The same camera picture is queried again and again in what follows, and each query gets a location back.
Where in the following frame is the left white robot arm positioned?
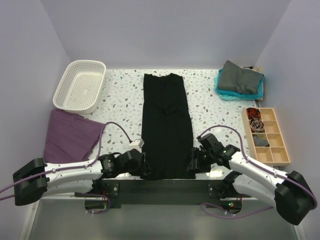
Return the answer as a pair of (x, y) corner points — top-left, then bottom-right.
(12, 149), (151, 206)

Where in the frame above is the purple cloth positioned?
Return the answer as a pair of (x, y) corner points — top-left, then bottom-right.
(43, 109), (105, 164)

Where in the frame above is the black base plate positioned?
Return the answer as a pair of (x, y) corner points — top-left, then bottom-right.
(83, 178), (253, 215)

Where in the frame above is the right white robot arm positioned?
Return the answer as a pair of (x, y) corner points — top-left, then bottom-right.
(187, 133), (318, 226)

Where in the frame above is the aluminium rail frame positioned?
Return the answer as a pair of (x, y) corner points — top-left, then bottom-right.
(20, 198), (307, 240)

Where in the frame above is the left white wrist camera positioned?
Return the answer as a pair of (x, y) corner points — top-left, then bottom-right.
(129, 138), (145, 149)

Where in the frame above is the grey folded t shirt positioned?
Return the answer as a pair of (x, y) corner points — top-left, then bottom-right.
(217, 60), (264, 95)

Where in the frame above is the white plastic basket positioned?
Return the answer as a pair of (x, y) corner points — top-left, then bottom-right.
(52, 60), (107, 115)

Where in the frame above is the teal folded t shirt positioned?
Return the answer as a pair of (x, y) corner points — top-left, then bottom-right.
(213, 69), (265, 101)

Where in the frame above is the red patterned cloth in tray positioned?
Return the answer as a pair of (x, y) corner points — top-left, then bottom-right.
(246, 107), (265, 133)

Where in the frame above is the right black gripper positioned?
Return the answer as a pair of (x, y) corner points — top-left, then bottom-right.
(185, 147), (215, 174)

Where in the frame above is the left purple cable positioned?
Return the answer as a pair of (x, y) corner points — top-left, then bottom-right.
(0, 121), (133, 215)

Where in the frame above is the wooden compartment tray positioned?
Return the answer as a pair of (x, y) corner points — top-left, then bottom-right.
(241, 107), (291, 167)

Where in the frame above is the grey cloth in tray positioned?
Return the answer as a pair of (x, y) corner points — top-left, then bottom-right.
(252, 134), (270, 147)

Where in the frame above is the black t shirt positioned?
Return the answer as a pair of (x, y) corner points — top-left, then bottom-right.
(141, 73), (196, 180)

